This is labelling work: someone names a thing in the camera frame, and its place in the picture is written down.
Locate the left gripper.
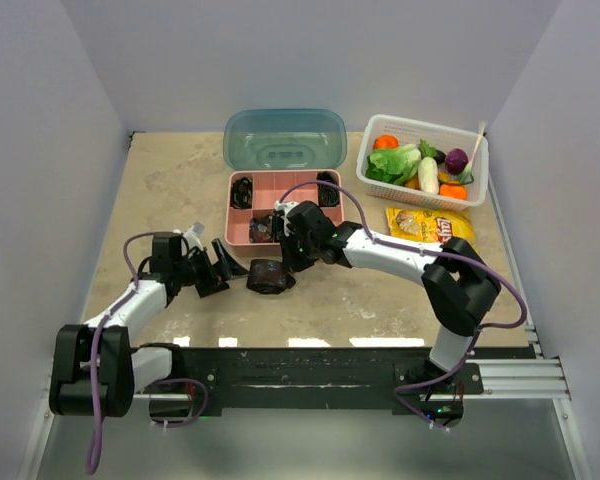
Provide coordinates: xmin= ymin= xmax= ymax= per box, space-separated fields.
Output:
xmin=174 ymin=239 xmax=248 ymax=298

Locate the maroon blue-flowered tie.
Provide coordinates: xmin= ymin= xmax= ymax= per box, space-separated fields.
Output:
xmin=246 ymin=259 xmax=296 ymax=295

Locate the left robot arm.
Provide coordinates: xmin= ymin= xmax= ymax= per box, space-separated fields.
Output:
xmin=49 ymin=227 xmax=248 ymax=417

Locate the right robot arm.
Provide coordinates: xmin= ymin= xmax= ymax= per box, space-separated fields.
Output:
xmin=274 ymin=201 xmax=501 ymax=393

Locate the navy orange floral rolled tie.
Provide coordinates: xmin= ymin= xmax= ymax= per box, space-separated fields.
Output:
xmin=249 ymin=213 xmax=275 ymax=244

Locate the dark dotted rolled tie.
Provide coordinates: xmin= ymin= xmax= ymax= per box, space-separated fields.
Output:
xmin=316 ymin=171 xmax=340 ymax=207

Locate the pink divided organizer box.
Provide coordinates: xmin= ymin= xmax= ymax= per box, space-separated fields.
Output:
xmin=224 ymin=169 xmax=344 ymax=258

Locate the black gold patterned rolled tie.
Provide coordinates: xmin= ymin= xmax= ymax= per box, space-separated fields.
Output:
xmin=230 ymin=177 xmax=253 ymax=210

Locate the yellow chips bag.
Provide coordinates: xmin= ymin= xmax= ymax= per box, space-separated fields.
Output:
xmin=385 ymin=207 xmax=476 ymax=247

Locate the teal translucent plastic lid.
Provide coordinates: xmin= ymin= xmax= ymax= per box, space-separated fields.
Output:
xmin=223 ymin=109 xmax=347 ymax=171

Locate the green toy lettuce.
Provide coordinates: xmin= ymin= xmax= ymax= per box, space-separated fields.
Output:
xmin=365 ymin=144 xmax=422 ymax=185

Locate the yellow toy vegetable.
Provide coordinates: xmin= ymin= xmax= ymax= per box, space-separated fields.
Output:
xmin=404 ymin=171 xmax=457 ymax=190

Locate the orange toy pumpkin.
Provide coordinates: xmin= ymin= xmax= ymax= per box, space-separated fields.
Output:
xmin=373 ymin=134 xmax=400 ymax=150

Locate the white toy cabbage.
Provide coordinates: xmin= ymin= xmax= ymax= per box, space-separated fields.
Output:
xmin=417 ymin=157 xmax=439 ymax=195

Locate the orange toy carrot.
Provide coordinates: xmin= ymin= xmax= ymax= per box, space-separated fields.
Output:
xmin=439 ymin=184 xmax=468 ymax=200

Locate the dark toy eggplant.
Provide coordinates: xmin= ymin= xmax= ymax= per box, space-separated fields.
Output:
xmin=418 ymin=139 xmax=446 ymax=165

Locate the purple toy cabbage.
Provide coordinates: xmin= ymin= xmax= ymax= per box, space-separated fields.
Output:
xmin=444 ymin=148 xmax=469 ymax=176

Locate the toy green onion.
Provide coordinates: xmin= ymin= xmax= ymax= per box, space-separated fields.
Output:
xmin=457 ymin=120 xmax=486 ymax=185

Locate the white plastic basket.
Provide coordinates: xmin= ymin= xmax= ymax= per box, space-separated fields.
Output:
xmin=356 ymin=114 xmax=489 ymax=211

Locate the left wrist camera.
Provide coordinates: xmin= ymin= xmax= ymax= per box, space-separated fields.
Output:
xmin=173 ymin=222 xmax=205 ymax=256

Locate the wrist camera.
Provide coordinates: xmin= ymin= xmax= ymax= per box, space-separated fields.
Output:
xmin=273 ymin=201 xmax=299 ymax=237
xmin=173 ymin=222 xmax=205 ymax=256

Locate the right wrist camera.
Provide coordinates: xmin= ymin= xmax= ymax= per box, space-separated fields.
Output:
xmin=273 ymin=201 xmax=299 ymax=237

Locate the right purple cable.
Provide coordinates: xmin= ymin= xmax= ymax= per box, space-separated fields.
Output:
xmin=277 ymin=179 xmax=529 ymax=434

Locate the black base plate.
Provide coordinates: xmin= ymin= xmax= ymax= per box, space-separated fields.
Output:
xmin=136 ymin=346 xmax=484 ymax=427

